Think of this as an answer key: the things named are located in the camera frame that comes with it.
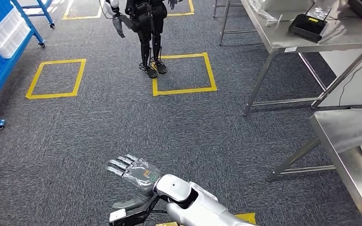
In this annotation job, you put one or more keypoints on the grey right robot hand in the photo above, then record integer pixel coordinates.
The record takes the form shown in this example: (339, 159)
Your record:
(140, 176)

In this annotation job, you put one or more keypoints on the grey hand of black humanoid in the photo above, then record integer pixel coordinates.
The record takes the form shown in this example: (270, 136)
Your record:
(118, 28)

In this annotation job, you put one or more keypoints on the dark hand of black humanoid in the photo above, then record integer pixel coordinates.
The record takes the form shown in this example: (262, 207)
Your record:
(172, 3)

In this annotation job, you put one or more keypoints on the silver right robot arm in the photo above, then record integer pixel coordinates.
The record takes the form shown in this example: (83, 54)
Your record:
(199, 206)

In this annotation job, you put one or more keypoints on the steel workbench table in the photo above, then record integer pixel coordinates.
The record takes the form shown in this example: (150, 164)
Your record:
(343, 134)

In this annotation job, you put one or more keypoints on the black humanoid robot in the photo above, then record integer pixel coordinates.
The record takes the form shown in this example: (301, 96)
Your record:
(146, 31)

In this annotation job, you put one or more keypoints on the yellow floor tape square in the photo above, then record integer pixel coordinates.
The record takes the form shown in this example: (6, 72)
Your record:
(71, 17)
(34, 79)
(184, 91)
(246, 217)

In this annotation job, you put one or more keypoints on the stainless steel table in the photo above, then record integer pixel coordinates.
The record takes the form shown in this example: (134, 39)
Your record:
(293, 40)
(223, 21)

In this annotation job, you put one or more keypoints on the clear plastic bag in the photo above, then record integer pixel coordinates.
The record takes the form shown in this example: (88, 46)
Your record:
(262, 11)

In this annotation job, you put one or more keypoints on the white plastic tray stack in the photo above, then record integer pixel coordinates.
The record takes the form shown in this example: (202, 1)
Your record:
(10, 32)

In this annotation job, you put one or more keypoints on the blue metal rack on casters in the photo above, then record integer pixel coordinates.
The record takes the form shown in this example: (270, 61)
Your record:
(0, 68)

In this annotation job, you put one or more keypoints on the white cabinet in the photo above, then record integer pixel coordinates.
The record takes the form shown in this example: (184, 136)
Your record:
(356, 81)

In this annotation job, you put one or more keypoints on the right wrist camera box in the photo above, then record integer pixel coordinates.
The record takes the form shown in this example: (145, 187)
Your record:
(118, 216)

